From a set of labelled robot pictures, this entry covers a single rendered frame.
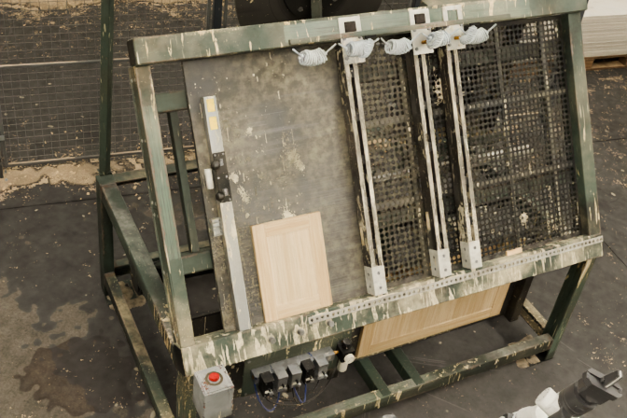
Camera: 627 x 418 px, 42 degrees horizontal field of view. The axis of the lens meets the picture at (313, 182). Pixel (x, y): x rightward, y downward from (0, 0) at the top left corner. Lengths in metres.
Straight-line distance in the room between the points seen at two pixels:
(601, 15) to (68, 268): 5.08
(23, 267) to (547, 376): 3.01
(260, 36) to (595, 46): 5.08
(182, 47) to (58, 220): 2.38
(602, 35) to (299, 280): 5.06
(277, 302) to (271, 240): 0.26
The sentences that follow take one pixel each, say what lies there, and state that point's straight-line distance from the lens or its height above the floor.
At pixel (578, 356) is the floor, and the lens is 4.98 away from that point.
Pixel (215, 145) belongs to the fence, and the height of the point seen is 1.54.
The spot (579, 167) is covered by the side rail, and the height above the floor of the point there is 1.19.
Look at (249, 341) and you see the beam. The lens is 3.37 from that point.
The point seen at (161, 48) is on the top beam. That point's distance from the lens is 3.12.
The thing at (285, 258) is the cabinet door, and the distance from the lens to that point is 3.40.
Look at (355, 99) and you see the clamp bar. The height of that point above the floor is 1.63.
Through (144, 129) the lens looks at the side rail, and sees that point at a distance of 3.14.
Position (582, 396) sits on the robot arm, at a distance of 2.51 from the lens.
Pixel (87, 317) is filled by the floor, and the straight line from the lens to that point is 4.67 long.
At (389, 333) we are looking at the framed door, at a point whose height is 0.37.
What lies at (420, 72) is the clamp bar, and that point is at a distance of 3.64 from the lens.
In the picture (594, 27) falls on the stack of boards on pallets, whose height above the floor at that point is 0.45.
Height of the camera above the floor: 3.37
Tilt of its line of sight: 37 degrees down
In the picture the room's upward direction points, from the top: 8 degrees clockwise
